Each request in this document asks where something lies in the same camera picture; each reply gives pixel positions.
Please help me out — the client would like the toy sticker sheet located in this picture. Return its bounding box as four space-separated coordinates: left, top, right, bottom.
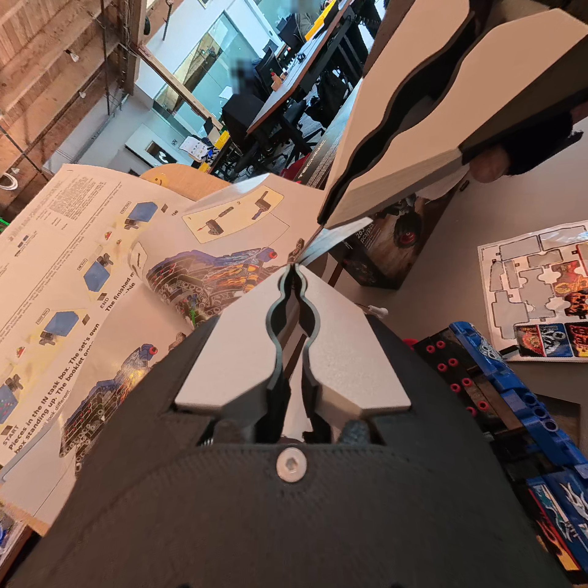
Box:
478 220 588 364

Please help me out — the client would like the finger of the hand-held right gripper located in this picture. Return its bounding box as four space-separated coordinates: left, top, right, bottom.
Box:
317 0 476 227
321 7 588 229

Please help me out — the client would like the printed task instruction sheet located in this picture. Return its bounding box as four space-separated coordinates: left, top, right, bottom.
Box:
0 163 196 536

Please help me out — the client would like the black office chair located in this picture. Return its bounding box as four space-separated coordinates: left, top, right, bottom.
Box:
223 94 267 148

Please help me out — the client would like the person's right hand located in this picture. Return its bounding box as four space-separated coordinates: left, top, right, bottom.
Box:
470 145 513 184

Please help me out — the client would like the long wooden office desk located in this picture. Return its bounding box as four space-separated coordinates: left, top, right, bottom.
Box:
246 0 368 136

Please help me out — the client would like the black toy set box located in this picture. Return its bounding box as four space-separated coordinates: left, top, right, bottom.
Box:
280 115 470 291

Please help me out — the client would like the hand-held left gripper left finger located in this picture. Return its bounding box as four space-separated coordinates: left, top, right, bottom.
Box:
174 264 297 444

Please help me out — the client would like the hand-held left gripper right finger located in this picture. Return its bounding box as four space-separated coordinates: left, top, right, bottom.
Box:
295 264 413 444

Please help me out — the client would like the toy building instruction booklet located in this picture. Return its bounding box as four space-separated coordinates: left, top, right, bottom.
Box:
59 174 332 476

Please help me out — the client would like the blue black toy truck model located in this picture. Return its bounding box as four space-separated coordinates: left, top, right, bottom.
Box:
403 321 588 575

